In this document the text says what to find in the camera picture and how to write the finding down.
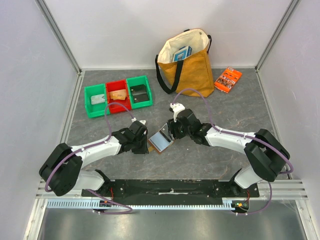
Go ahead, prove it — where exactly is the brown leather card holder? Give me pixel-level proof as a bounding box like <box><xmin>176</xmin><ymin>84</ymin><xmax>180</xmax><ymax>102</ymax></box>
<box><xmin>148</xmin><ymin>123</ymin><xmax>174</xmax><ymax>154</ymax></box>

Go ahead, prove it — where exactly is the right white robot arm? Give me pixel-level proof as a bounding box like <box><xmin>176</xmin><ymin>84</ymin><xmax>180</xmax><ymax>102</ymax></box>
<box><xmin>167</xmin><ymin>103</ymin><xmax>292</xmax><ymax>197</ymax></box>

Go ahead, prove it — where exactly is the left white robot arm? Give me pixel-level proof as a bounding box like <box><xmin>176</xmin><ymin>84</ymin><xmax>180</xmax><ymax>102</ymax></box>
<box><xmin>39</xmin><ymin>118</ymin><xmax>149</xmax><ymax>197</ymax></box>

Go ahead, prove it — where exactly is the black card stack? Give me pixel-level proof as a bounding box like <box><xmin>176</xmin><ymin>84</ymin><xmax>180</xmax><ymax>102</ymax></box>
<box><xmin>130</xmin><ymin>84</ymin><xmax>150</xmax><ymax>104</ymax></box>

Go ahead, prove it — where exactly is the right green plastic bin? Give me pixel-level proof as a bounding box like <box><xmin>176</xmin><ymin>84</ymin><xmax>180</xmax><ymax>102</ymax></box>
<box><xmin>126</xmin><ymin>75</ymin><xmax>153</xmax><ymax>109</ymax></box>

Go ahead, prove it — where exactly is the green plastic bin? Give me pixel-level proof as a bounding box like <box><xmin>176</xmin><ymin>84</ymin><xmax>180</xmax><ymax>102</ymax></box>
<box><xmin>126</xmin><ymin>75</ymin><xmax>153</xmax><ymax>109</ymax></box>
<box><xmin>84</xmin><ymin>83</ymin><xmax>108</xmax><ymax>119</ymax></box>

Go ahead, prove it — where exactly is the left green plastic bin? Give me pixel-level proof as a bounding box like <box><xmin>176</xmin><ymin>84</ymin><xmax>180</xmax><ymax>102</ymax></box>
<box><xmin>84</xmin><ymin>83</ymin><xmax>108</xmax><ymax>119</ymax></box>

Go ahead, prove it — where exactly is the mustard tote bag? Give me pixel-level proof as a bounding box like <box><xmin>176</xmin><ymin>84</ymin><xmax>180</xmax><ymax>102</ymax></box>
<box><xmin>155</xmin><ymin>28</ymin><xmax>215</xmax><ymax>97</ymax></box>

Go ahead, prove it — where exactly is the red plastic bin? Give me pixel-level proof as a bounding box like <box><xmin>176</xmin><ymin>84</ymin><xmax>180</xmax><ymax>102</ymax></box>
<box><xmin>105</xmin><ymin>79</ymin><xmax>132</xmax><ymax>110</ymax></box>

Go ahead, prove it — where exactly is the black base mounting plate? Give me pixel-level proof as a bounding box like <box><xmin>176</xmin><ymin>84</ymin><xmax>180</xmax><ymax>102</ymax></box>
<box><xmin>97</xmin><ymin>179</ymin><xmax>260</xmax><ymax>205</ymax></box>

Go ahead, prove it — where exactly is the orange snack packet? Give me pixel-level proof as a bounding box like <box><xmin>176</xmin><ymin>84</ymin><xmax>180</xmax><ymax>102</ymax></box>
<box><xmin>214</xmin><ymin>67</ymin><xmax>243</xmax><ymax>94</ymax></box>

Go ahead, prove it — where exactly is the blue box in bag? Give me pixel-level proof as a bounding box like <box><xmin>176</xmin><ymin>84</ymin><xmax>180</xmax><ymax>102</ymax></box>
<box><xmin>172</xmin><ymin>45</ymin><xmax>193</xmax><ymax>62</ymax></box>

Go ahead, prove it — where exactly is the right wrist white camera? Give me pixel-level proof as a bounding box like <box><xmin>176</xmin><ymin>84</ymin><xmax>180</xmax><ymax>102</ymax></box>
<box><xmin>170</xmin><ymin>103</ymin><xmax>186</xmax><ymax>123</ymax></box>

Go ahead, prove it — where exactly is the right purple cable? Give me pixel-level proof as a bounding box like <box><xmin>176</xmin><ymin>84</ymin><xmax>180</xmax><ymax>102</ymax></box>
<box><xmin>171</xmin><ymin>88</ymin><xmax>295</xmax><ymax>216</ymax></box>

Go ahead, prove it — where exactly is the grey slotted cable duct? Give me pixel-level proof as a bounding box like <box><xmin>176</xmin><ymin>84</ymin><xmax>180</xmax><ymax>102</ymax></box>
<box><xmin>46</xmin><ymin>198</ymin><xmax>235</xmax><ymax>211</ymax></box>

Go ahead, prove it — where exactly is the front aluminium rail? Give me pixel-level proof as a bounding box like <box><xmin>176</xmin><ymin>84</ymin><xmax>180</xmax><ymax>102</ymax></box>
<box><xmin>35</xmin><ymin>179</ymin><xmax>308</xmax><ymax>200</ymax></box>

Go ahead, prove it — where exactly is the left aluminium frame post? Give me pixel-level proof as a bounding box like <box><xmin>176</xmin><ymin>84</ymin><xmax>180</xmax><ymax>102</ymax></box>
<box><xmin>35</xmin><ymin>0</ymin><xmax>82</xmax><ymax>75</ymax></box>

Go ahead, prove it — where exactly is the aluminium frame post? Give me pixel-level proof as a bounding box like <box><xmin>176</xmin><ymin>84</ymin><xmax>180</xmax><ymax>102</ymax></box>
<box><xmin>35</xmin><ymin>0</ymin><xmax>82</xmax><ymax>75</ymax></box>
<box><xmin>254</xmin><ymin>0</ymin><xmax>301</xmax><ymax>73</ymax></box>

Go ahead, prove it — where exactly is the right aluminium frame post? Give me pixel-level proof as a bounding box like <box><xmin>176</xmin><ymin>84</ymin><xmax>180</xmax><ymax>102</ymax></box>
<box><xmin>254</xmin><ymin>0</ymin><xmax>301</xmax><ymax>73</ymax></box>

